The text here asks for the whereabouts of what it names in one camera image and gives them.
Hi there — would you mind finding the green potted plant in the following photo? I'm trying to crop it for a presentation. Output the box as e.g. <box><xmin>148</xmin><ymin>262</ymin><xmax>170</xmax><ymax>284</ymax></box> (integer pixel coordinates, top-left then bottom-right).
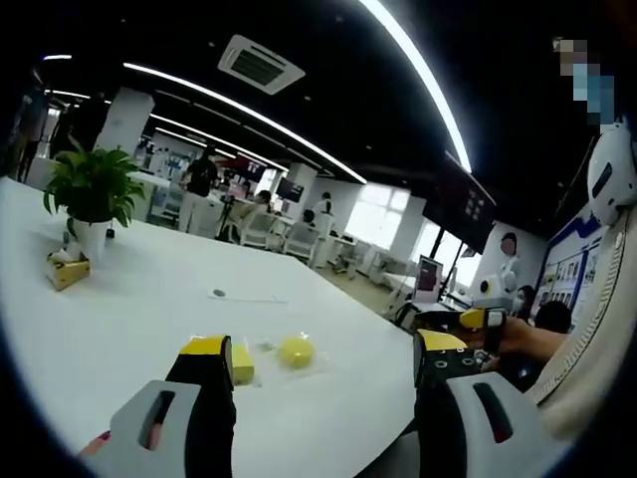
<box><xmin>43</xmin><ymin>142</ymin><xmax>148</xmax><ymax>239</ymax></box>

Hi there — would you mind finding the white office chair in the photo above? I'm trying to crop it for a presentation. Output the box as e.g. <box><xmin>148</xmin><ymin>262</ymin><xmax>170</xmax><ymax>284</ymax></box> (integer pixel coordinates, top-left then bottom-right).
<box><xmin>239</xmin><ymin>211</ymin><xmax>280</xmax><ymax>253</ymax></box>
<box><xmin>282</xmin><ymin>226</ymin><xmax>322</xmax><ymax>268</ymax></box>

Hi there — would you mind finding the yellow tissue box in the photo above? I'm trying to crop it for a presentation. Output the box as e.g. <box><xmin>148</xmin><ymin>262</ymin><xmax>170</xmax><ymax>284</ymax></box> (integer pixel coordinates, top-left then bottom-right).
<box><xmin>45</xmin><ymin>247</ymin><xmax>93</xmax><ymax>292</ymax></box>

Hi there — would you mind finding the straight ceiling light strip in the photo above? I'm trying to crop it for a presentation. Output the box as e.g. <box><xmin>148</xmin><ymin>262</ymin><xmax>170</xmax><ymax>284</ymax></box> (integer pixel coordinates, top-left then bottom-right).
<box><xmin>122</xmin><ymin>62</ymin><xmax>368</xmax><ymax>185</ymax></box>

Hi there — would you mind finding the person's right hand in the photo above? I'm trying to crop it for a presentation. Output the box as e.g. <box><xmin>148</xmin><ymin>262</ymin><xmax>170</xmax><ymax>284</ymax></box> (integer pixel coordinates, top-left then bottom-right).
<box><xmin>497</xmin><ymin>318</ymin><xmax>537</xmax><ymax>358</ymax></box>

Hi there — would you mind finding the wall poster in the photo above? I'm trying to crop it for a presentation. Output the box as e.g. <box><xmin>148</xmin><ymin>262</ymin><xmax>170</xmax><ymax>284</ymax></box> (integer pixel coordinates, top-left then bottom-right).
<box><xmin>538</xmin><ymin>206</ymin><xmax>611</xmax><ymax>328</ymax></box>

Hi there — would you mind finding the dark wall monitor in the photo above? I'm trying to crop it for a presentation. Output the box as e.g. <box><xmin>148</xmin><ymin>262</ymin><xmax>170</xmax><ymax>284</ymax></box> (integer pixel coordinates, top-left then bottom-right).
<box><xmin>276</xmin><ymin>176</ymin><xmax>306</xmax><ymax>204</ymax></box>

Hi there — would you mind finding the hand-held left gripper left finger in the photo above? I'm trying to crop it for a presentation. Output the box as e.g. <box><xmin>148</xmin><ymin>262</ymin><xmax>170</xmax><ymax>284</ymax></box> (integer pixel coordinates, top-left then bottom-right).
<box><xmin>97</xmin><ymin>334</ymin><xmax>238</xmax><ymax>478</ymax></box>

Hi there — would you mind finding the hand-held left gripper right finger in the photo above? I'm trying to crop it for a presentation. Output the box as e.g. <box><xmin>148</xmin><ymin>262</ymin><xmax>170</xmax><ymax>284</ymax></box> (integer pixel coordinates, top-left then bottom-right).
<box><xmin>412</xmin><ymin>328</ymin><xmax>554</xmax><ymax>478</ymax></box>

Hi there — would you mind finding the ceiling air conditioner vent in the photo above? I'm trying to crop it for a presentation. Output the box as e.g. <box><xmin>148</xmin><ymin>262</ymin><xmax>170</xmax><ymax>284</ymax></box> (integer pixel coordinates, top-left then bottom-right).
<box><xmin>216</xmin><ymin>34</ymin><xmax>307</xmax><ymax>97</ymax></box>

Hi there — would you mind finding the white plant pot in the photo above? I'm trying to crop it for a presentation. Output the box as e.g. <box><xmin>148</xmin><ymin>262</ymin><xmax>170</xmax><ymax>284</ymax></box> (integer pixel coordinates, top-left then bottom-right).
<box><xmin>72</xmin><ymin>217</ymin><xmax>113</xmax><ymax>264</ymax></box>

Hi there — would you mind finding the person's left hand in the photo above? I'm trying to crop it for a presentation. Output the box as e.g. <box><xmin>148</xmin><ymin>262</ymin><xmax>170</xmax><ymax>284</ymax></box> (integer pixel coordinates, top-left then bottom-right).
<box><xmin>77</xmin><ymin>430</ymin><xmax>113</xmax><ymax>457</ymax></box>

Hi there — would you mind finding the long curved ceiling light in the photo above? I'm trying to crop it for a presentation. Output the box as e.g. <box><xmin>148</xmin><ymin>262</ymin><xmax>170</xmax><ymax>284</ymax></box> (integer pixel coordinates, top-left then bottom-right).
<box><xmin>357</xmin><ymin>0</ymin><xmax>474</xmax><ymax>174</ymax></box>

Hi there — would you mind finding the yellow square silicone block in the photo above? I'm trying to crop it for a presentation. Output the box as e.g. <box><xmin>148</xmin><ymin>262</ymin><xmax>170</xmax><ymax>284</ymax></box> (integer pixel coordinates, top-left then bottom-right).
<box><xmin>230</xmin><ymin>343</ymin><xmax>258</xmax><ymax>387</ymax></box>

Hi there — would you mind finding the hanging dark display screen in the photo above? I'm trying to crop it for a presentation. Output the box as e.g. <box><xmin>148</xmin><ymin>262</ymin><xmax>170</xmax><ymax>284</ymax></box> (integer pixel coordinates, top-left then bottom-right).
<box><xmin>421</xmin><ymin>151</ymin><xmax>499</xmax><ymax>256</ymax></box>

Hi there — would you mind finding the yellow round silicone block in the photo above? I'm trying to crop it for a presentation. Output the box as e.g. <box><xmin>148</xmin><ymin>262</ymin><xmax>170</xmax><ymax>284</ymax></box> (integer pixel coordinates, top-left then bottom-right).
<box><xmin>278</xmin><ymin>337</ymin><xmax>317</xmax><ymax>370</ymax></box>

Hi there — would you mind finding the white worn chest device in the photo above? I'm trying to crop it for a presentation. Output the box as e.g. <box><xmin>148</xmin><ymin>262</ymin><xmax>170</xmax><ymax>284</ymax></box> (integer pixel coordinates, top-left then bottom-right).
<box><xmin>585</xmin><ymin>117</ymin><xmax>637</xmax><ymax>228</ymax></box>

